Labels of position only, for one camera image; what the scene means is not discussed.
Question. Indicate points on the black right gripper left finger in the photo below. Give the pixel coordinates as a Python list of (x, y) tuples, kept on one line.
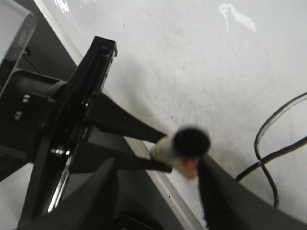
[(90, 207)]

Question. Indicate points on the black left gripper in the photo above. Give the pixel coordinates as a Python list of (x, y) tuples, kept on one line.
[(51, 167)]

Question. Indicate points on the red round magnet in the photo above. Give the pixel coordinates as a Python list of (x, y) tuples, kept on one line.
[(188, 168)]

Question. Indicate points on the white whiteboard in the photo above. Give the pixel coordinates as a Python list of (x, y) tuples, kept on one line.
[(223, 65)]

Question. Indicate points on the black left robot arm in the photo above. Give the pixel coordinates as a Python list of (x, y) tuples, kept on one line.
[(47, 122)]

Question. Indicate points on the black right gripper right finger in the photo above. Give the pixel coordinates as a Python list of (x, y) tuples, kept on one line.
[(227, 205)]

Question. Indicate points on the white black whiteboard marker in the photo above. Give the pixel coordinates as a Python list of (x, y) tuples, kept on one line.
[(188, 142)]

